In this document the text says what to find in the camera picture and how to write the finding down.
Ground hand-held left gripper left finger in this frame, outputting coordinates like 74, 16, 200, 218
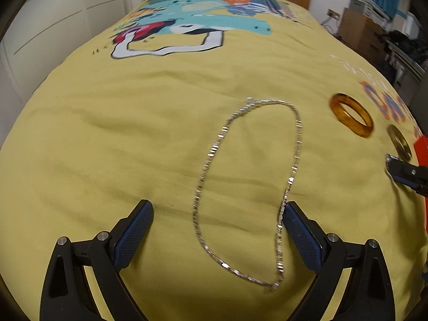
39, 199, 155, 321

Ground yellow printed blanket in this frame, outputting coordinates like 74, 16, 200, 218
0, 0, 428, 321

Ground dark olive bangle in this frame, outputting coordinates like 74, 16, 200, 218
387, 124, 412, 161

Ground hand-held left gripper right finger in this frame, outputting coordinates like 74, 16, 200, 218
282, 201, 396, 321

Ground metal chain necklace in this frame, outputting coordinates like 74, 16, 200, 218
191, 97, 303, 292

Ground white wardrobe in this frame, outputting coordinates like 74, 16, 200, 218
0, 0, 146, 148

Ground black bag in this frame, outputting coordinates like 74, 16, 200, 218
384, 30, 426, 65

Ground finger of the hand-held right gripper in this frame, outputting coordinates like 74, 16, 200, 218
386, 154, 428, 178
389, 166, 428, 195

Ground black power cable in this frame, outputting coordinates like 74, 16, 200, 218
320, 19, 342, 39

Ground red cardboard box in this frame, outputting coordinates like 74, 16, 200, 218
414, 136, 428, 236

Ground desk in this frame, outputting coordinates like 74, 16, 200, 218
384, 37, 428, 86

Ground white printer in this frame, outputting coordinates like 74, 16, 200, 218
349, 0, 392, 21

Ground wooden cabinet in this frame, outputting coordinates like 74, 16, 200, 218
339, 7, 389, 61

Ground amber bangle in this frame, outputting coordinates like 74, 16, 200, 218
329, 93, 375, 139

